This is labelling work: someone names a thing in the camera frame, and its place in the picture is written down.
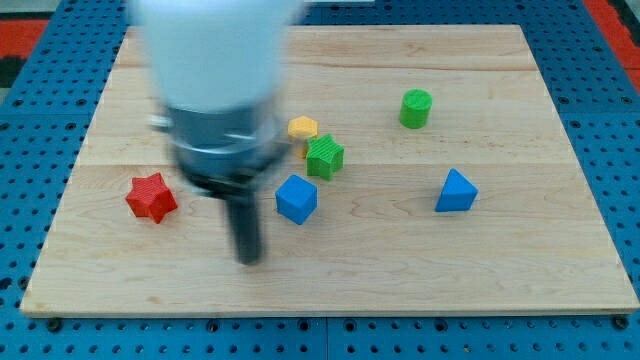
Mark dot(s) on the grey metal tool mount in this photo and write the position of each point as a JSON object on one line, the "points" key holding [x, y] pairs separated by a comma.
{"points": [[226, 153]]}

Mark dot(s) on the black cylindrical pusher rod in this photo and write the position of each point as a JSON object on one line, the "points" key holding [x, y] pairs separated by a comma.
{"points": [[243, 216]]}

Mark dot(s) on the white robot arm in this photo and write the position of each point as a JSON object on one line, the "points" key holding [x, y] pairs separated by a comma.
{"points": [[217, 70]]}

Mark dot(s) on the red star block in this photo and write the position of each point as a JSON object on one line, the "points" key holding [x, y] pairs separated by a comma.
{"points": [[151, 198]]}

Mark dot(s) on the green star block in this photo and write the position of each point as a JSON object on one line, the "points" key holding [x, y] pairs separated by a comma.
{"points": [[324, 157]]}

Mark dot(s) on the blue cube block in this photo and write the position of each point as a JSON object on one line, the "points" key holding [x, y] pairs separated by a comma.
{"points": [[296, 199]]}

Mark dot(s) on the yellow hexagon block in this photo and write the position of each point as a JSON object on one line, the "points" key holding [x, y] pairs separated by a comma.
{"points": [[299, 131]]}

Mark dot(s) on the light wooden board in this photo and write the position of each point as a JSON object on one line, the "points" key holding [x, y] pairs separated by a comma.
{"points": [[533, 243]]}

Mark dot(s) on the green cylinder block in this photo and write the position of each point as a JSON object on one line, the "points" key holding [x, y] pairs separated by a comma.
{"points": [[415, 108]]}

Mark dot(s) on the blue triangular prism block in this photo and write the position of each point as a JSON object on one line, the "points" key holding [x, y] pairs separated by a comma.
{"points": [[457, 194]]}

